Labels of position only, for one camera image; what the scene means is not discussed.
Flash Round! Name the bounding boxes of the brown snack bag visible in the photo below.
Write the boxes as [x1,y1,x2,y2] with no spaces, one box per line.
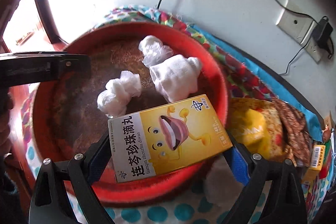
[272,97,312,167]

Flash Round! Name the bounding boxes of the yellow snack bag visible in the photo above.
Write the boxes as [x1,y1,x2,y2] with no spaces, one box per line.
[226,98,288,161]

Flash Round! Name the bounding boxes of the yellow medicine box with mouth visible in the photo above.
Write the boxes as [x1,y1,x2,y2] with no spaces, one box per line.
[108,94,232,183]

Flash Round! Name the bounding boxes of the white sock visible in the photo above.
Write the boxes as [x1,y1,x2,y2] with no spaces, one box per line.
[149,55,202,102]

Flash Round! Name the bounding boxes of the small yellow barcode box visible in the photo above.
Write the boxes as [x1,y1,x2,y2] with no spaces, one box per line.
[302,144,325,185]

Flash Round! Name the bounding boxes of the red round basin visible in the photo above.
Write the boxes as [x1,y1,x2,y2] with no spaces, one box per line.
[32,22,232,207]

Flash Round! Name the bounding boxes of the colourful polka dot cloth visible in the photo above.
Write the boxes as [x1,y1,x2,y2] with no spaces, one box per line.
[20,4,336,224]

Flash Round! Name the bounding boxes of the brown walnut charm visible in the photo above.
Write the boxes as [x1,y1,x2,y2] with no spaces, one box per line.
[322,124,334,143]

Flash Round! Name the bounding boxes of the blue cloth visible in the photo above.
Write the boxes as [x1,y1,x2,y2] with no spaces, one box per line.
[188,23,323,141]

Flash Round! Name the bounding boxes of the white crumpled tissue top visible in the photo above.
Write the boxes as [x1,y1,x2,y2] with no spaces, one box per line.
[138,35,174,68]

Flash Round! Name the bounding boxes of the black power adapter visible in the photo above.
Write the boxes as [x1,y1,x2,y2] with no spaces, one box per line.
[311,16,334,60]

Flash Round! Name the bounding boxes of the white wall socket plate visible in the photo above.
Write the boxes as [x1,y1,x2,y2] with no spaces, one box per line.
[276,8,324,64]

